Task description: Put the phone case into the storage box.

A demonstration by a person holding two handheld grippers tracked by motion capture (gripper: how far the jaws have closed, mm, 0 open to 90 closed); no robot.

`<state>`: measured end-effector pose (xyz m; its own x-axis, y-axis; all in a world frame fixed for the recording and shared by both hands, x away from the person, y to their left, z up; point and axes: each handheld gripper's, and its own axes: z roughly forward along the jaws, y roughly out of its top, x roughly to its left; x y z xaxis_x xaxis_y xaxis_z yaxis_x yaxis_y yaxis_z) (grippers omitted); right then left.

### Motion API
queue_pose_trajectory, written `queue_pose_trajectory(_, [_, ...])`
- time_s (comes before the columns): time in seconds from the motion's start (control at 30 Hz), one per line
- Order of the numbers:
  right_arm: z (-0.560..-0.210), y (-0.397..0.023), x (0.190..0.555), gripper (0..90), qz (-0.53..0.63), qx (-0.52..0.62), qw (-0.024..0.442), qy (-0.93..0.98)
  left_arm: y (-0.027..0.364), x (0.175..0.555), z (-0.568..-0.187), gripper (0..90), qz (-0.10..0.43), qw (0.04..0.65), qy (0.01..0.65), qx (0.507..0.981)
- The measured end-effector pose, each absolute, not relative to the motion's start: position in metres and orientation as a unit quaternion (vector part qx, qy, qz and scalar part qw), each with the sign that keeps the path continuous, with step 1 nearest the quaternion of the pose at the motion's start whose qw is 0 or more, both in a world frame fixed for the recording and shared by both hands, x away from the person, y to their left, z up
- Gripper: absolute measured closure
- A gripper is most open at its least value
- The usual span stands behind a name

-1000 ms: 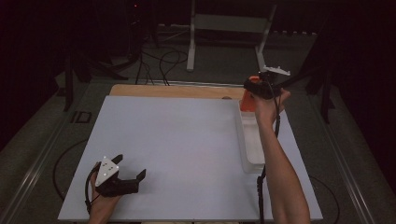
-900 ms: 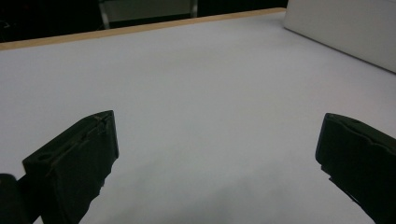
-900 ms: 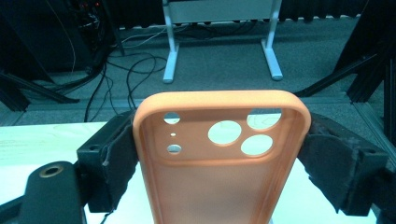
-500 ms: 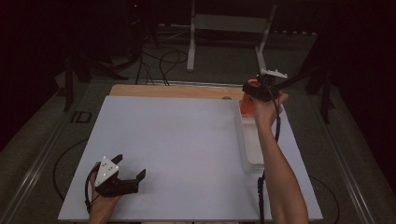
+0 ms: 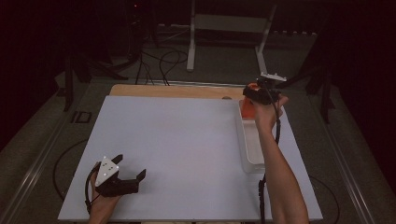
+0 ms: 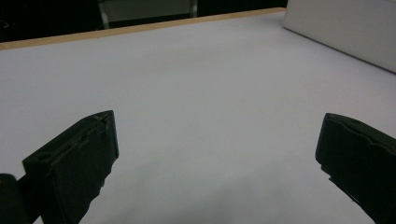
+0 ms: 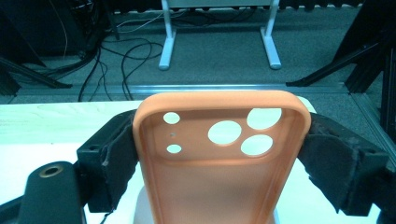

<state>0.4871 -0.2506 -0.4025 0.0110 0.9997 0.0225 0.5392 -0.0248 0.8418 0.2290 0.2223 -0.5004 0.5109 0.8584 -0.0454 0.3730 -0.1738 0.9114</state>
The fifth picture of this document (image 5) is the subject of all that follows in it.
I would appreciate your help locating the long white plastic tray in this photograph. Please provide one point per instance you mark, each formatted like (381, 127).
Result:
(252, 146)

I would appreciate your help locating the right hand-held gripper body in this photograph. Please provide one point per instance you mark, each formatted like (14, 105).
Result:
(263, 93)

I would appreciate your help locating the person's right hand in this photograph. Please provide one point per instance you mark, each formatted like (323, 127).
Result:
(267, 115)

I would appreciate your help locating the black floor socket frame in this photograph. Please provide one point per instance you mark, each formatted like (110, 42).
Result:
(81, 117)

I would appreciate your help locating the orange phone case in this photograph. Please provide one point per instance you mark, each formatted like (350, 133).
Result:
(248, 109)

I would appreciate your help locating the person's left hand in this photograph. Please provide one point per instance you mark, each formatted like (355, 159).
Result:
(102, 205)

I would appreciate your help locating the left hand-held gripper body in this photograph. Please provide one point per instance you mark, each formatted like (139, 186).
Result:
(107, 172)

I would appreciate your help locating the black tripod stand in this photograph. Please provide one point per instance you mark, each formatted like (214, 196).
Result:
(69, 87)
(325, 93)

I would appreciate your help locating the white metal stand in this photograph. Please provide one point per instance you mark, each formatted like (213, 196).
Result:
(190, 46)

